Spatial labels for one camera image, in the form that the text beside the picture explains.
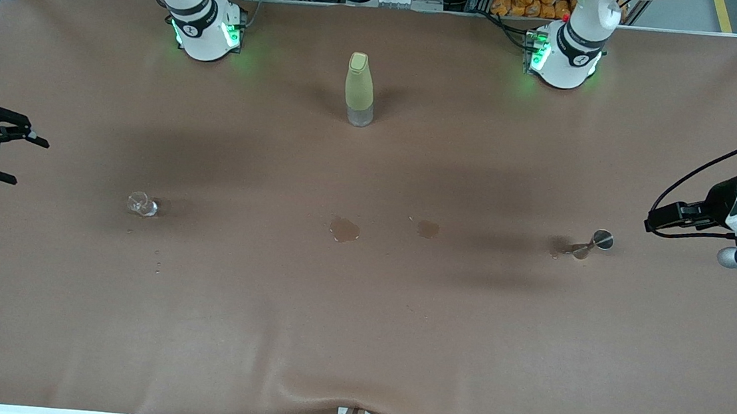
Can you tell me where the yellow-green sleeved glass bottle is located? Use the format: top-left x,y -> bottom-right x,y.
342,51 -> 380,129

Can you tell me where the white socket strip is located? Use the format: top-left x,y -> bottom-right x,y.
346,0 -> 445,13

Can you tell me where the small clear glass cup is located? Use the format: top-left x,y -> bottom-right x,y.
126,190 -> 161,219

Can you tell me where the brown table mat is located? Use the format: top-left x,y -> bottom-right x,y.
0,0 -> 737,414

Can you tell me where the steel double jigger measuring cup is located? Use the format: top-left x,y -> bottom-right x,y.
571,227 -> 615,264

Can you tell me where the orange plush toys heap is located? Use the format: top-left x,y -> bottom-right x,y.
490,0 -> 578,23

